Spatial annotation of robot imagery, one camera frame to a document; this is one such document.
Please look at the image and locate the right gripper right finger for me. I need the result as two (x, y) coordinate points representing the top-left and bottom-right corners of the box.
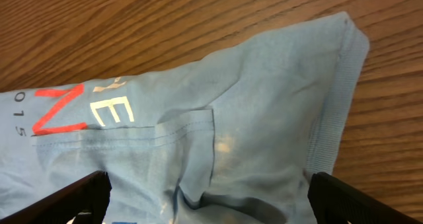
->
(307, 172), (422, 224)

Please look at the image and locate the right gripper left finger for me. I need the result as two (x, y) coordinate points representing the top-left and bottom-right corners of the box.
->
(1, 170), (112, 224)

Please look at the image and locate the light blue t-shirt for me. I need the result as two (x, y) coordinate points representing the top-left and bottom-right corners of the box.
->
(1, 13), (369, 223)

